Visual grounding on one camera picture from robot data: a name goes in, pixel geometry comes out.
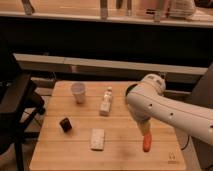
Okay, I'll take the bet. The white rectangular sponge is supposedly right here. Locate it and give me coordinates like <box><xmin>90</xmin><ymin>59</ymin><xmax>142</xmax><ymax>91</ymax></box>
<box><xmin>90</xmin><ymin>129</ymin><xmax>105</xmax><ymax>151</ymax></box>

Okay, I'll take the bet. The green round bowl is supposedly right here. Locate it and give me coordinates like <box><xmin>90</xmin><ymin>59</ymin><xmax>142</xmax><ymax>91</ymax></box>
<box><xmin>125</xmin><ymin>84</ymin><xmax>137</xmax><ymax>98</ymax></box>

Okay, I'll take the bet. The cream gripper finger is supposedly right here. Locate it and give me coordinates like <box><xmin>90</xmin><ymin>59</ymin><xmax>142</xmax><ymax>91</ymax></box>
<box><xmin>138</xmin><ymin>120</ymin><xmax>150</xmax><ymax>136</ymax></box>

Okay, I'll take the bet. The black office chair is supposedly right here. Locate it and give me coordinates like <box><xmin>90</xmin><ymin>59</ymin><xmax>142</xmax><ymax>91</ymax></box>
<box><xmin>0</xmin><ymin>54</ymin><xmax>45</xmax><ymax>171</ymax></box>

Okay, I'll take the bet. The orange carrot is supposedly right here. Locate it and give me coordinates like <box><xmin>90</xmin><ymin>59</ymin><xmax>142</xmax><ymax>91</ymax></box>
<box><xmin>143</xmin><ymin>133</ymin><xmax>152</xmax><ymax>152</ymax></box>

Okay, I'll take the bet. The black cable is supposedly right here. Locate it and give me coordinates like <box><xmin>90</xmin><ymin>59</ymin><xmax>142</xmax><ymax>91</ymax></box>
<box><xmin>181</xmin><ymin>135</ymin><xmax>191</xmax><ymax>151</ymax></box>

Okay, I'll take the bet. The white paper cup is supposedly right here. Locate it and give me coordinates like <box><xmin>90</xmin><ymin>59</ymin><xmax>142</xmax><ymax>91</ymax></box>
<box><xmin>71</xmin><ymin>82</ymin><xmax>86</xmax><ymax>104</ymax></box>

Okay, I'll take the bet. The white plastic bottle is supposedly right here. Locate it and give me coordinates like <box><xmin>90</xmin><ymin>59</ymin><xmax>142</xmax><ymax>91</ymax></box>
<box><xmin>99</xmin><ymin>87</ymin><xmax>112</xmax><ymax>116</ymax></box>

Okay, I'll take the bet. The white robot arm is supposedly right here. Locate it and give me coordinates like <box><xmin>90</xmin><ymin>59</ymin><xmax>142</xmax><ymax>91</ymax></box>
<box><xmin>126</xmin><ymin>74</ymin><xmax>213</xmax><ymax>145</ymax></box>

